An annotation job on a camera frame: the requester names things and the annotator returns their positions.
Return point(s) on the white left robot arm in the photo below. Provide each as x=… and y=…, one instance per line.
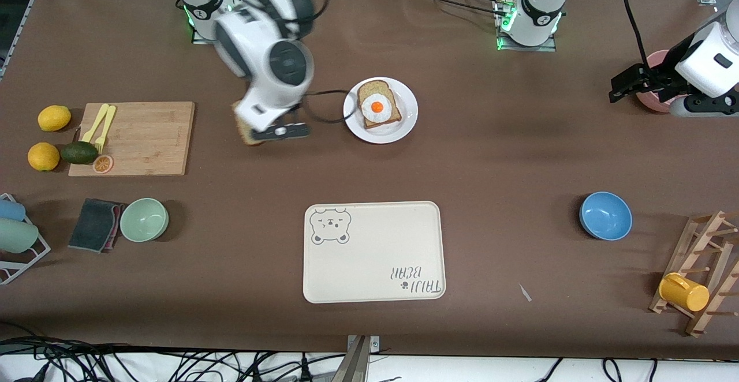
x=542, y=1

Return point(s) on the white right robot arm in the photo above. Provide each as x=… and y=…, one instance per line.
x=260, y=53

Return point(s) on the yellow plastic fork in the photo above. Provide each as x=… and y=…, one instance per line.
x=105, y=131

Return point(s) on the pale green cup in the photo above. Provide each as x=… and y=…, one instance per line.
x=16, y=236

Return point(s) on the dark grey cloth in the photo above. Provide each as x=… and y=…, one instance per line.
x=92, y=225

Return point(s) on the yellow mug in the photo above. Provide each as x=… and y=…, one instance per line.
x=684, y=292

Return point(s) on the wooden cutting board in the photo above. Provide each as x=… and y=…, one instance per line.
x=144, y=139

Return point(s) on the blue bowl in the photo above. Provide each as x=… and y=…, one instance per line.
x=606, y=216

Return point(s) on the orange fruit slice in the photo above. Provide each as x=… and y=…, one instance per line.
x=103, y=164

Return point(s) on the light blue cup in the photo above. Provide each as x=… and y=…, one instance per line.
x=10, y=210

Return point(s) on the small white paper scrap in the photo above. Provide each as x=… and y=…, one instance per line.
x=525, y=292

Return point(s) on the light green bowl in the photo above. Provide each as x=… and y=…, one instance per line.
x=144, y=220

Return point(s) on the yellow lemon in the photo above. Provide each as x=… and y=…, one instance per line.
x=54, y=118

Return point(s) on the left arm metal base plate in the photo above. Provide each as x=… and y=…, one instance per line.
x=528, y=48

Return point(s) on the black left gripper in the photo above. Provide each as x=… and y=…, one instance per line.
x=660, y=80

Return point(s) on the brown bread slice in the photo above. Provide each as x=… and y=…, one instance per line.
x=368, y=89
x=247, y=134

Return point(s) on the dark green avocado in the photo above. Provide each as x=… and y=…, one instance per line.
x=79, y=153

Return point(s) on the metal table edge bracket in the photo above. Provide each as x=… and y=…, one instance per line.
x=361, y=359

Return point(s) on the wooden cup rack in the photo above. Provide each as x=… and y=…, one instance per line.
x=701, y=243

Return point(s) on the cream bear print tray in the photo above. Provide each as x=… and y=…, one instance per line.
x=375, y=255

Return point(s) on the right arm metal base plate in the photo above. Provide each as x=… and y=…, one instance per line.
x=199, y=38

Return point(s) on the yellow plastic knife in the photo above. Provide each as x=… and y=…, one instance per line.
x=92, y=128

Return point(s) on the white round plate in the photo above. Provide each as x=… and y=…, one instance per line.
x=407, y=111

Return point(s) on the pink bowl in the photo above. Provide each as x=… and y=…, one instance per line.
x=655, y=59

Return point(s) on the yellow orange fruit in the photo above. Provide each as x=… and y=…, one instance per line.
x=43, y=157

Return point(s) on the toy fried egg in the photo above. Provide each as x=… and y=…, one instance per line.
x=377, y=107

